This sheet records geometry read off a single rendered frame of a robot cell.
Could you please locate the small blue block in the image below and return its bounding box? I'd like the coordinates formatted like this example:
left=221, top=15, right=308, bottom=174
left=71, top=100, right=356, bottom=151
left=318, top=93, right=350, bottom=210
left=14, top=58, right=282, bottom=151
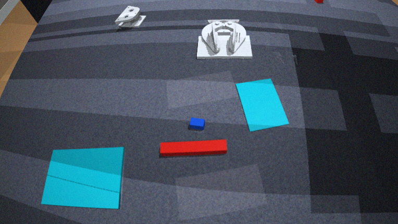
left=190, top=118, right=205, bottom=130

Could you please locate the teal flat plate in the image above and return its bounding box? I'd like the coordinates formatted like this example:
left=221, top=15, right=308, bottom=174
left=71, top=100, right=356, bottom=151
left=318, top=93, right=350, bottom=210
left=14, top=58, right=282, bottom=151
left=41, top=147, right=125, bottom=209

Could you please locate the cyan flat rectangular plate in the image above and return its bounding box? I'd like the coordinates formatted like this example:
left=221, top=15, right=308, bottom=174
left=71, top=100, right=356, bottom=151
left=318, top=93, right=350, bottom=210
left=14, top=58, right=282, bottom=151
left=236, top=79, right=289, bottom=132

